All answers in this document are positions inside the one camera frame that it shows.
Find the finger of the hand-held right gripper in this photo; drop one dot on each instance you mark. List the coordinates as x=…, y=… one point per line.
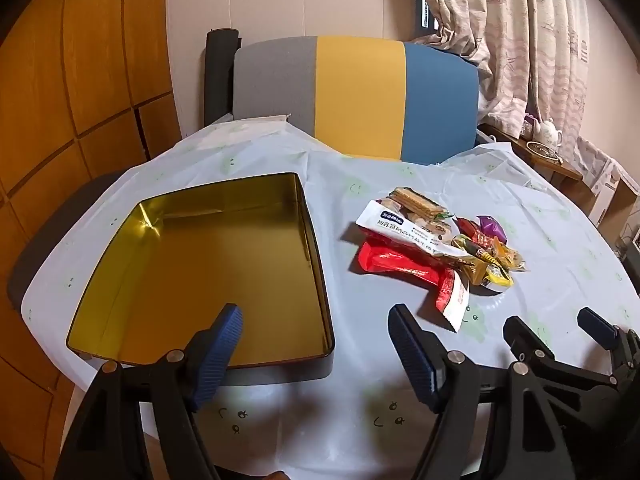
x=600, y=322
x=525, y=337

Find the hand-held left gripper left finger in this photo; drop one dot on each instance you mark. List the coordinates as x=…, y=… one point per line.
x=220, y=355

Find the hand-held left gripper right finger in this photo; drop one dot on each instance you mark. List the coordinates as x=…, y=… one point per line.
x=412, y=360

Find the dark red white-print packet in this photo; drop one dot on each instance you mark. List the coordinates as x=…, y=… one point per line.
x=452, y=300

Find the pile of small candies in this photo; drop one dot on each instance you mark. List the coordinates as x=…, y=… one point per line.
x=487, y=260

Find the bright red snack packet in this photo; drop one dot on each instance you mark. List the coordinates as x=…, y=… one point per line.
x=395, y=265

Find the gold tin box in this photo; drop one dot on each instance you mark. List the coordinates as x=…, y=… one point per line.
x=200, y=260

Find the purple candy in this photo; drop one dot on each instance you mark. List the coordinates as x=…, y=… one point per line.
x=491, y=225

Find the long white snack packet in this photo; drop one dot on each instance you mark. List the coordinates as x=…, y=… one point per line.
x=395, y=227

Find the cracker packet with green end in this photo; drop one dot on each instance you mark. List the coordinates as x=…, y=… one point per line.
x=417, y=202

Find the pale blue printed tablecloth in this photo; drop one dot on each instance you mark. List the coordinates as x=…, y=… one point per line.
x=550, y=240

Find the white side cabinet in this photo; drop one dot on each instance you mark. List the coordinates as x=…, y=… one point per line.
x=612, y=195

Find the wooden side table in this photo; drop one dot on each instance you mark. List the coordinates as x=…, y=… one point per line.
x=555, y=172

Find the white lace cloth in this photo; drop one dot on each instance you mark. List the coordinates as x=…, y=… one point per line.
x=595, y=160

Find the round white-rimmed tray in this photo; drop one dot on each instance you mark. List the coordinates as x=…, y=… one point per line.
x=542, y=152

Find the white teapot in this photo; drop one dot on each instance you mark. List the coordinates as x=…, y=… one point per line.
x=547, y=132

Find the small patterned jar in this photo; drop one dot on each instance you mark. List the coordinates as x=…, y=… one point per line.
x=528, y=127

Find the grey yellow blue chair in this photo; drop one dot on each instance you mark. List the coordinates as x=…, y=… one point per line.
x=360, y=100

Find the patterned beige curtain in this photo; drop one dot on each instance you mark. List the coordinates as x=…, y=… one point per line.
x=500, y=35

